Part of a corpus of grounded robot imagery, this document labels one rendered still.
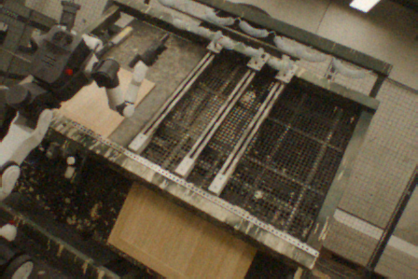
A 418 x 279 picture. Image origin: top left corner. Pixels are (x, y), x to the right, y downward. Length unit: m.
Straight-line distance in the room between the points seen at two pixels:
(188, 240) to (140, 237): 0.33
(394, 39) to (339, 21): 1.01
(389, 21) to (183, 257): 6.28
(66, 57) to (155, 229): 1.21
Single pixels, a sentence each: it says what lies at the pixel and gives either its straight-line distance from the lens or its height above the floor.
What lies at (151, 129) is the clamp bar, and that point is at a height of 1.07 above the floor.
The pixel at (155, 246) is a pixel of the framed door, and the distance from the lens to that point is 2.76.
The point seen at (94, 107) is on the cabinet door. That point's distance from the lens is 2.84.
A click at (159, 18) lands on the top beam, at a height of 1.79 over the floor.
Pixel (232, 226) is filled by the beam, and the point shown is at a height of 0.82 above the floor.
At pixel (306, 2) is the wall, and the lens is 7.86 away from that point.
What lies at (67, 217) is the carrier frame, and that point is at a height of 0.24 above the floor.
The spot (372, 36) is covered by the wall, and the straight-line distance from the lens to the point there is 7.94.
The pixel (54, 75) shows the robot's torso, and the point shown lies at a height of 1.19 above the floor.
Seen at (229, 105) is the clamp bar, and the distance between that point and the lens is 2.76.
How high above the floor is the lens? 1.45
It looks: 4 degrees down
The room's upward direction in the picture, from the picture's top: 25 degrees clockwise
